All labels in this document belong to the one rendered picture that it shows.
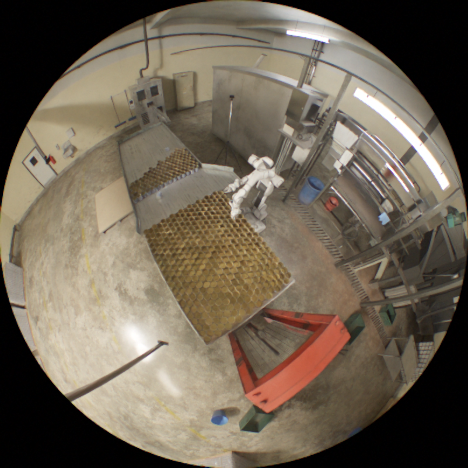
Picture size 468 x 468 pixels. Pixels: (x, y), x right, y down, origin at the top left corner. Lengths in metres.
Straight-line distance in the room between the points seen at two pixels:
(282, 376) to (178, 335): 2.31
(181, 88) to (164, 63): 1.52
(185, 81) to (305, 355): 8.10
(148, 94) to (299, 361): 6.65
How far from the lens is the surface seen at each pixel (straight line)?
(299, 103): 2.48
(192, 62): 8.26
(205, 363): 2.96
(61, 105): 7.92
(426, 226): 3.06
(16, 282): 7.85
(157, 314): 2.93
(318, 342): 0.80
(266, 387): 0.78
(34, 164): 8.97
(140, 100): 6.27
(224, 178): 2.26
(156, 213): 2.07
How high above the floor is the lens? 2.69
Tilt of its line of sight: 65 degrees down
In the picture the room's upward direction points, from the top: 12 degrees clockwise
